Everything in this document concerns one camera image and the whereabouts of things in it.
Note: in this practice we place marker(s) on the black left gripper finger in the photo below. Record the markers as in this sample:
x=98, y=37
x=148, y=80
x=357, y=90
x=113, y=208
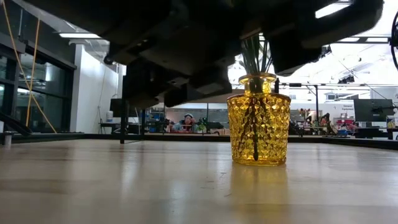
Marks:
x=155, y=87
x=295, y=53

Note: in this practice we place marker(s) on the white artificial flower spray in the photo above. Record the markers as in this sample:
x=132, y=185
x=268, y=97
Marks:
x=264, y=115

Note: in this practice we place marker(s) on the yellow cut-glass vase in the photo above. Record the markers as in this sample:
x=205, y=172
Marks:
x=273, y=130

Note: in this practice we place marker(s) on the flower stems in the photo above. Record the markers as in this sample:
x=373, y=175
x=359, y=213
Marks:
x=245, y=124

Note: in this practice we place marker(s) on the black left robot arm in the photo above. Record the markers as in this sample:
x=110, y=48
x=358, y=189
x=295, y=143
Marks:
x=93, y=18

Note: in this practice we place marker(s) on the black ceiling spotlight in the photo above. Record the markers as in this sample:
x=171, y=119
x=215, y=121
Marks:
x=325, y=51
x=108, y=59
x=346, y=79

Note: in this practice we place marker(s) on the black computer monitor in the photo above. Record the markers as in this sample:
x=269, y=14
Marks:
x=373, y=109
x=115, y=107

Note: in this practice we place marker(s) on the person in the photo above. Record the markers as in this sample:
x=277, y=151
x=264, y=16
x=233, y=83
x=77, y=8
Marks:
x=186, y=119

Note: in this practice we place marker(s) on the small grey metal cylinder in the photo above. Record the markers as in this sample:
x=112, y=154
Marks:
x=8, y=138

